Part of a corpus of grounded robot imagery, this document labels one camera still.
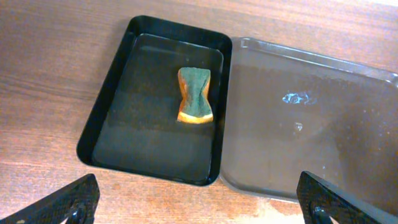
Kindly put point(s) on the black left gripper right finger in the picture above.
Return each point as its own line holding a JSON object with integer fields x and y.
{"x": 323, "y": 202}

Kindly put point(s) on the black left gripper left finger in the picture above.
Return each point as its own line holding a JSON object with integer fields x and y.
{"x": 73, "y": 203}

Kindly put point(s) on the orange green scrub sponge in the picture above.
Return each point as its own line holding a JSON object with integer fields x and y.
{"x": 194, "y": 86}

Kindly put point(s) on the black water basin tray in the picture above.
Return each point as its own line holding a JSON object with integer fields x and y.
{"x": 133, "y": 125}

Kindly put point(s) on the brown serving tray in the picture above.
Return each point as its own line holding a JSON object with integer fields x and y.
{"x": 290, "y": 111}

